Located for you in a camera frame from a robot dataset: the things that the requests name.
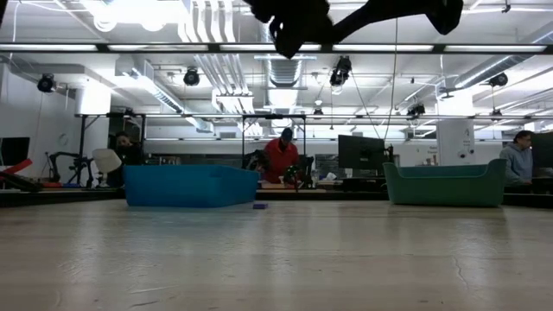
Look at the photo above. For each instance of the purple eraser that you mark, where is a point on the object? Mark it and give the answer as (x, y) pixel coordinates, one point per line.
(260, 206)

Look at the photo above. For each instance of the blue plastic bin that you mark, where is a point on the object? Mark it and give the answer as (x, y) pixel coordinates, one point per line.
(190, 185)

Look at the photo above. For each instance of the green plastic bin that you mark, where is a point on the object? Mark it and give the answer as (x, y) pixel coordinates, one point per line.
(445, 190)

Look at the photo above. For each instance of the silver ventilation duct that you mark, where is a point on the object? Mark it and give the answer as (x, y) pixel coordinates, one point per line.
(285, 71)

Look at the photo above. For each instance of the black wall screen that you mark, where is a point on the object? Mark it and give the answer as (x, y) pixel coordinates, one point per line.
(15, 151)

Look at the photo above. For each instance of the white lamp head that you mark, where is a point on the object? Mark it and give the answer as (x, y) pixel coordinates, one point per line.
(107, 160)

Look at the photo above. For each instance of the black background robot arm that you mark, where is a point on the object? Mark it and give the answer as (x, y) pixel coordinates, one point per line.
(81, 170)

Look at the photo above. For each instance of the red background bar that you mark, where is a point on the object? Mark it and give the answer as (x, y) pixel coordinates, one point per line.
(17, 167)

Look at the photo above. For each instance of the black computer monitor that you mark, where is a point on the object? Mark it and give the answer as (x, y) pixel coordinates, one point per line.
(543, 151)
(360, 151)

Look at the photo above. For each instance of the black background rack frame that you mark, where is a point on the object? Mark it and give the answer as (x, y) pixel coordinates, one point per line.
(82, 147)

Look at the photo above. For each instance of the black aluminium table frame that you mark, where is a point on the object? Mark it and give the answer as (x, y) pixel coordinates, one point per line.
(319, 195)

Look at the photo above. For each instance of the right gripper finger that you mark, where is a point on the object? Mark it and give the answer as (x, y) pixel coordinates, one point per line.
(380, 15)

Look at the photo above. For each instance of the black ceiling spotlight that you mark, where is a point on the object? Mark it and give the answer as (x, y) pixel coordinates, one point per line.
(46, 83)
(191, 78)
(499, 79)
(341, 71)

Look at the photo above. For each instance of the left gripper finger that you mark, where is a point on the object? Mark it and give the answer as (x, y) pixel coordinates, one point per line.
(291, 43)

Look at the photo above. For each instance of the person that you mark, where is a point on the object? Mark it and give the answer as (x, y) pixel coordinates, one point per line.
(281, 160)
(127, 153)
(518, 162)

